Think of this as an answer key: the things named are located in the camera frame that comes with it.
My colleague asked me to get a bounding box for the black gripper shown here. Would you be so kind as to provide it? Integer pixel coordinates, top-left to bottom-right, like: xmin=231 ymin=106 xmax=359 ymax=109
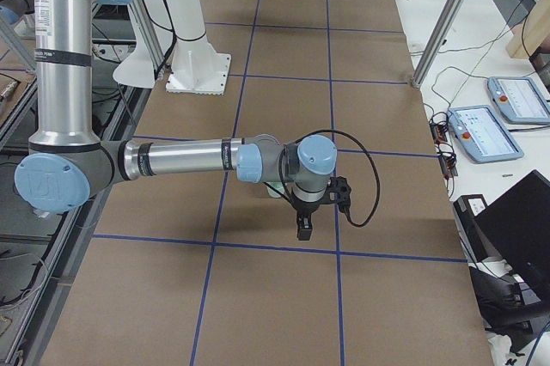
xmin=291 ymin=187 xmax=333 ymax=241

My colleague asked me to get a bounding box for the green plastic cup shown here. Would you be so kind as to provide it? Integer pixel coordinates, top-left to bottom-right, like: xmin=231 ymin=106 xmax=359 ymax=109
xmin=266 ymin=182 xmax=284 ymax=198

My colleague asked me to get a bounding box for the brown paper table mat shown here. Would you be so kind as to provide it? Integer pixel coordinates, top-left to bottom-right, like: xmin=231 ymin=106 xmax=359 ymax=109
xmin=39 ymin=0 xmax=495 ymax=366

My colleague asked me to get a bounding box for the black box on table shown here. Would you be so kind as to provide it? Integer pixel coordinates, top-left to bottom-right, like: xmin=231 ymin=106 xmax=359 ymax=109
xmin=453 ymin=194 xmax=487 ymax=261

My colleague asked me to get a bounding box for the near blue teach pendant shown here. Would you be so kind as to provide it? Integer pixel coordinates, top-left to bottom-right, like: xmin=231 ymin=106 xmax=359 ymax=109
xmin=448 ymin=105 xmax=524 ymax=163

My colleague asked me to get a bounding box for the blue teach pendant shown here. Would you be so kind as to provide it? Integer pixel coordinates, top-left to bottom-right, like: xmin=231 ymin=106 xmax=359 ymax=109
xmin=448 ymin=105 xmax=524 ymax=163
xmin=487 ymin=76 xmax=549 ymax=125

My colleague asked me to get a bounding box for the black laptop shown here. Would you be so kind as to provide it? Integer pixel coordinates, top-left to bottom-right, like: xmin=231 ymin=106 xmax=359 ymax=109
xmin=475 ymin=170 xmax=549 ymax=288

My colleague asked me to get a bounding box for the far blue teach pendant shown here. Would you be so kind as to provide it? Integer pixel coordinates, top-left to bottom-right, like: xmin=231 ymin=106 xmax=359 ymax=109
xmin=487 ymin=76 xmax=549 ymax=125

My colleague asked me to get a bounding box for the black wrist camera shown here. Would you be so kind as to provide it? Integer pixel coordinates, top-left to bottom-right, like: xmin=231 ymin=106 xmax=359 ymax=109
xmin=329 ymin=176 xmax=351 ymax=215

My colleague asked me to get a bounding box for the black camera cable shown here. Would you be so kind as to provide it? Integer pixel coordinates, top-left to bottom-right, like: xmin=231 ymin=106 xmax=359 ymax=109
xmin=278 ymin=130 xmax=382 ymax=229

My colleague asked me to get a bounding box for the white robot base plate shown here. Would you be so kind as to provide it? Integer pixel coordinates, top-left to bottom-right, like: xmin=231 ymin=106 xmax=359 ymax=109
xmin=166 ymin=51 xmax=231 ymax=95

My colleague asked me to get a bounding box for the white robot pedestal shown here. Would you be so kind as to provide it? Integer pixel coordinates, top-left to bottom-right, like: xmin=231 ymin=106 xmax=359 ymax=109
xmin=113 ymin=0 xmax=216 ymax=88

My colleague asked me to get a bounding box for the aluminium frame post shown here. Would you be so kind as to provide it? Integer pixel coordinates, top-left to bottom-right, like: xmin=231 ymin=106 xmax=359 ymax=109
xmin=411 ymin=0 xmax=464 ymax=88

